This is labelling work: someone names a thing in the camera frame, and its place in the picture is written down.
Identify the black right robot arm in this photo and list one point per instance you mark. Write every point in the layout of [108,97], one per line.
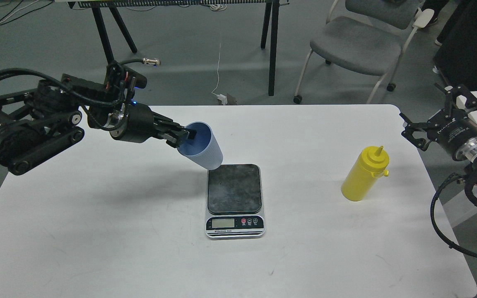
[458,100]

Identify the grey office chair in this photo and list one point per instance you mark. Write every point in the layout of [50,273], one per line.
[364,48]

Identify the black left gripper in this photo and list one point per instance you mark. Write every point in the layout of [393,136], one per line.
[143,123]

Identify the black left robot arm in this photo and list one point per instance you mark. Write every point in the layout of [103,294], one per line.
[38,124]

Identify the digital kitchen scale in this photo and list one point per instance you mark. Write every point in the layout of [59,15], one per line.
[234,203]

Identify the yellow squeeze seasoning bottle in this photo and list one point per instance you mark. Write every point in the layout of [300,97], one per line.
[370,165]

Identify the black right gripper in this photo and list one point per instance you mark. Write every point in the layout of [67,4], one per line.
[460,134]

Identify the black-legged background table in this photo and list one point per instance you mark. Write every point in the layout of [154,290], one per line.
[270,23]

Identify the blue ribbed plastic cup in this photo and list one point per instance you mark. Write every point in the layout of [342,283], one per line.
[202,148]

